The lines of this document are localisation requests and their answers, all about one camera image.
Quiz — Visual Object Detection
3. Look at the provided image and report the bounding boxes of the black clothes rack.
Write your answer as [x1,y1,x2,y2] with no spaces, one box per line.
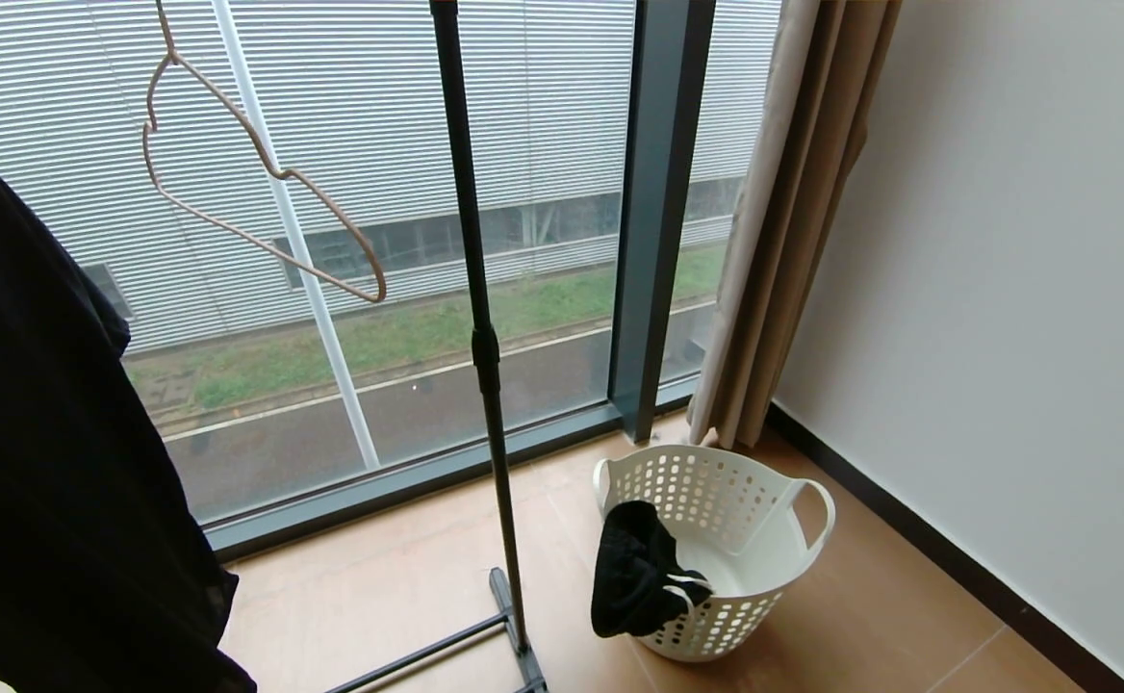
[326,0,549,693]

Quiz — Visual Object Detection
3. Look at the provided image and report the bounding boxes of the beige curtain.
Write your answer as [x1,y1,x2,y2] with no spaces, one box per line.
[687,0,903,451]

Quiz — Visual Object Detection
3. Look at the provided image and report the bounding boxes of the pink clothes hanger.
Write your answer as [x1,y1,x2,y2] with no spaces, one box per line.
[141,0,388,304]

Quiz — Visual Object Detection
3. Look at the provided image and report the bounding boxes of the black drawstring shorts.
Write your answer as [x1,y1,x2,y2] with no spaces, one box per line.
[591,500,714,639]

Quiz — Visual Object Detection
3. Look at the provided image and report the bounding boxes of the white laundry basket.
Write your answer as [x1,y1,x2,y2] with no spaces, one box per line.
[593,445,837,663]

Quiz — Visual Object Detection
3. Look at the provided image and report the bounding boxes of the black garment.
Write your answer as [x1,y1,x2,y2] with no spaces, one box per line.
[0,141,257,693]

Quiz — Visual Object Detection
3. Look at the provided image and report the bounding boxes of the window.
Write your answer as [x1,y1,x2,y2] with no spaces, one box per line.
[0,0,782,559]

